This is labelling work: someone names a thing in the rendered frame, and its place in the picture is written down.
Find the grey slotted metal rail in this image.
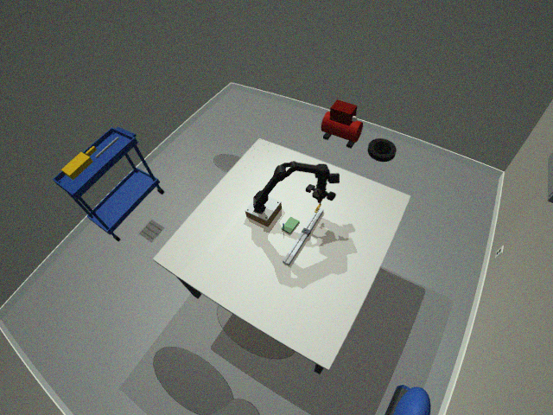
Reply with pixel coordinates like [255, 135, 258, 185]
[283, 208, 324, 265]

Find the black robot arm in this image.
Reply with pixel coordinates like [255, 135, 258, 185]
[253, 161, 340, 214]

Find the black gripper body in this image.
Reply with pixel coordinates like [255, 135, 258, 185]
[306, 183, 335, 201]

